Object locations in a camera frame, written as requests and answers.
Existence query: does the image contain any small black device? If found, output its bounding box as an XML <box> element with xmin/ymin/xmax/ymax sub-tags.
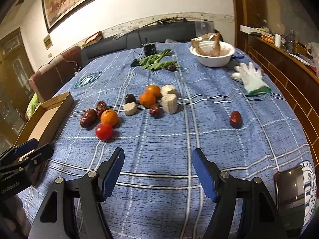
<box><xmin>142</xmin><ymin>38</ymin><xmax>157</xmax><ymax>56</ymax></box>

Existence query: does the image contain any black cable clip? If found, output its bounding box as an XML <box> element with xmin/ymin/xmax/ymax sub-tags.
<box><xmin>130</xmin><ymin>59</ymin><xmax>140</xmax><ymax>67</ymax></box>

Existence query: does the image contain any maroon armchair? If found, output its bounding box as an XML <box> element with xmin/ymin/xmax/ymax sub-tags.
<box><xmin>29</xmin><ymin>46</ymin><xmax>82</xmax><ymax>103</ymax></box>

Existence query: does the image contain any dark jujube by greens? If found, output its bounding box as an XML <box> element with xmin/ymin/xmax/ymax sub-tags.
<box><xmin>167</xmin><ymin>65</ymin><xmax>176</xmax><ymax>72</ymax></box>

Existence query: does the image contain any shallow cardboard box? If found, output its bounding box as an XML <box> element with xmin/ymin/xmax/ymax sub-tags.
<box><xmin>15</xmin><ymin>92</ymin><xmax>74</xmax><ymax>147</ymax></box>

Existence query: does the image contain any blue plaid tablecloth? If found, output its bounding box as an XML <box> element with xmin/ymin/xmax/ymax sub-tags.
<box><xmin>20</xmin><ymin>43</ymin><xmax>315</xmax><ymax>238</ymax></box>

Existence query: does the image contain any brown crumpled plastic bag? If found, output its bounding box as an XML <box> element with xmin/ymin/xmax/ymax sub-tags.
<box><xmin>191</xmin><ymin>32</ymin><xmax>221</xmax><ymax>57</ymax></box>

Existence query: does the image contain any central red jujube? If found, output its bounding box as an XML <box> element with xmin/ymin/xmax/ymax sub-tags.
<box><xmin>149</xmin><ymin>104</ymin><xmax>162</xmax><ymax>119</ymax></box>

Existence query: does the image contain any wooden sideboard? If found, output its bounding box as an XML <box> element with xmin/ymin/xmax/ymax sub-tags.
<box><xmin>236</xmin><ymin>31</ymin><xmax>318</xmax><ymax>166</ymax></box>

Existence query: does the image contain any framed picture on sofa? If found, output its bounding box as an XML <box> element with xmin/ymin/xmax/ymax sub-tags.
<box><xmin>82</xmin><ymin>31</ymin><xmax>103</xmax><ymax>48</ymax></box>

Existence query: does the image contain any green leafy vegetable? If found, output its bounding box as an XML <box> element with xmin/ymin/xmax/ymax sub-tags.
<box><xmin>138</xmin><ymin>49</ymin><xmax>179</xmax><ymax>71</ymax></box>

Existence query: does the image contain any black smartphone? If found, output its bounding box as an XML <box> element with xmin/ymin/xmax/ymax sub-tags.
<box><xmin>274</xmin><ymin>166</ymin><xmax>305</xmax><ymax>238</ymax></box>

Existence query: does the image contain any large red jujube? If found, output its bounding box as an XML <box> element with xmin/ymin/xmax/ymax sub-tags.
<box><xmin>80</xmin><ymin>109</ymin><xmax>98</xmax><ymax>128</ymax></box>

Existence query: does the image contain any clear plastic container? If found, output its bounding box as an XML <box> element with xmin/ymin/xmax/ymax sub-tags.
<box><xmin>195</xmin><ymin>20</ymin><xmax>215</xmax><ymax>37</ymax></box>

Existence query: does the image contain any dark purple round fruit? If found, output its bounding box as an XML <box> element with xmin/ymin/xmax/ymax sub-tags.
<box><xmin>125</xmin><ymin>94</ymin><xmax>136</xmax><ymax>104</ymax></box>

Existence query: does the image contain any wooden cabinet door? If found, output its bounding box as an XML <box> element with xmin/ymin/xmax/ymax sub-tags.
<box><xmin>1</xmin><ymin>28</ymin><xmax>34</xmax><ymax>152</ymax></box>

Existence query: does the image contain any red tomato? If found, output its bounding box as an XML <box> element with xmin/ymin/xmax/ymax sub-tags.
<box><xmin>95</xmin><ymin>123</ymin><xmax>113</xmax><ymax>141</ymax></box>

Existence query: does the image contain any white plastic bowl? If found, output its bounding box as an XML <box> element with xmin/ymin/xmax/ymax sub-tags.
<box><xmin>189</xmin><ymin>41</ymin><xmax>235</xmax><ymax>68</ymax></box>

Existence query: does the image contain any wrinkled dark red jujube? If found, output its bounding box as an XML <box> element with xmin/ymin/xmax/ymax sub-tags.
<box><xmin>96</xmin><ymin>101</ymin><xmax>108</xmax><ymax>118</ymax></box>

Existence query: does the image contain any white work glove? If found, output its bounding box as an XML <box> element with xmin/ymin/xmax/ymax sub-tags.
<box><xmin>231</xmin><ymin>62</ymin><xmax>271</xmax><ymax>97</ymax></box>

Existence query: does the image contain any dark grey sofa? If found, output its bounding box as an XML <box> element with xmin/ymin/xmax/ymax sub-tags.
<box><xmin>81</xmin><ymin>21</ymin><xmax>196</xmax><ymax>67</ymax></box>

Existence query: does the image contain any lone red jujube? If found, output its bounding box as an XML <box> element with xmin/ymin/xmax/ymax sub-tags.
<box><xmin>229</xmin><ymin>111</ymin><xmax>242</xmax><ymax>128</ymax></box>

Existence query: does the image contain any white cup on sideboard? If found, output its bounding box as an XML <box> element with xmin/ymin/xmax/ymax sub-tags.
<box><xmin>274</xmin><ymin>33</ymin><xmax>282</xmax><ymax>48</ymax></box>

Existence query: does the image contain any small beige yam piece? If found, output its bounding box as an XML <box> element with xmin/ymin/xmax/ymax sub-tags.
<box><xmin>123</xmin><ymin>102</ymin><xmax>137</xmax><ymax>116</ymax></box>

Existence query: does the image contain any orange mandarin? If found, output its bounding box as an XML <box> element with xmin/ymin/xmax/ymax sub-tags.
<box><xmin>100</xmin><ymin>110</ymin><xmax>119</xmax><ymax>127</ymax></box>
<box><xmin>139</xmin><ymin>92</ymin><xmax>156</xmax><ymax>109</ymax></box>
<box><xmin>146</xmin><ymin>85</ymin><xmax>161</xmax><ymax>98</ymax></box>

